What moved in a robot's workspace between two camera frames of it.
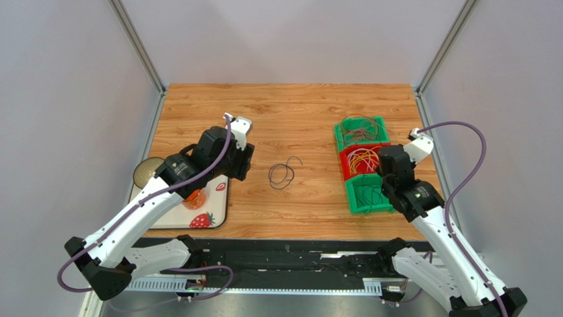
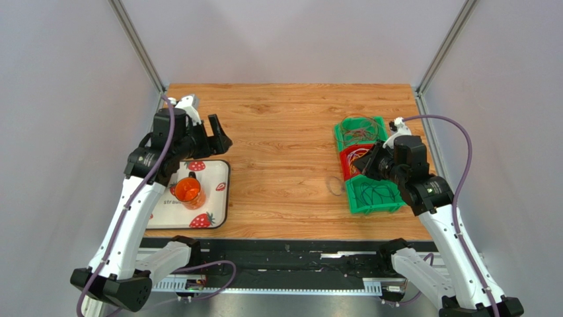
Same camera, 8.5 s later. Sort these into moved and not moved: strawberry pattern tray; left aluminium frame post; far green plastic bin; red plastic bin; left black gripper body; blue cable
Moved: blue cable; left black gripper body
Not moved: left aluminium frame post; red plastic bin; strawberry pattern tray; far green plastic bin
